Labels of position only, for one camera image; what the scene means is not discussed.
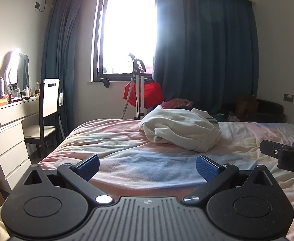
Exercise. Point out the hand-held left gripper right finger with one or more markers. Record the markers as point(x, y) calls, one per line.
point(208, 168)

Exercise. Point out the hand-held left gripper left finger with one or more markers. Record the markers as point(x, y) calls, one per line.
point(89, 167)

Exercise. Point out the white pants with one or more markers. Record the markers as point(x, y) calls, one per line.
point(182, 128)

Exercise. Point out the pile of colourful clothes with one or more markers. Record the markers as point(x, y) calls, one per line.
point(177, 103)

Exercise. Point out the black armchair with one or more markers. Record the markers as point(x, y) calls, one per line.
point(270, 108)

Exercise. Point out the brown bag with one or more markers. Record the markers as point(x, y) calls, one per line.
point(247, 105)

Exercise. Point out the bed with pastel sheet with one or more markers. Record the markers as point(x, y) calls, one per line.
point(137, 155)

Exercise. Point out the white and dark chair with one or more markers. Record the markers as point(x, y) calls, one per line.
point(50, 98)

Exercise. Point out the white dressing table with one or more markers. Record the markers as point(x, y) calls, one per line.
point(8, 140)

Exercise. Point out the black cloth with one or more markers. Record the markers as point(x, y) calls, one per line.
point(105, 82)

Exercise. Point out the red bag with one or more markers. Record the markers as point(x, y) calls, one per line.
point(149, 93)

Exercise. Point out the row of cosmetic bottles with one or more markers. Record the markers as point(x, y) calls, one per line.
point(27, 93)

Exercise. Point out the garment steamer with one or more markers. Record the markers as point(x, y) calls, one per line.
point(138, 65)

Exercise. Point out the wavy lit vanity mirror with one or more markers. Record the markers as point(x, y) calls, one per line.
point(20, 72)

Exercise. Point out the silver spray bottle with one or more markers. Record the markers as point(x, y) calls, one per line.
point(1, 86)

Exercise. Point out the dark framed window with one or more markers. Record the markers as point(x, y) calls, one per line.
point(129, 35)

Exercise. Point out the grey wall switch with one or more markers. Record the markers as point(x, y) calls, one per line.
point(289, 97)

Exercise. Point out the wall outlet with plug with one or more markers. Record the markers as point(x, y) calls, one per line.
point(37, 5)

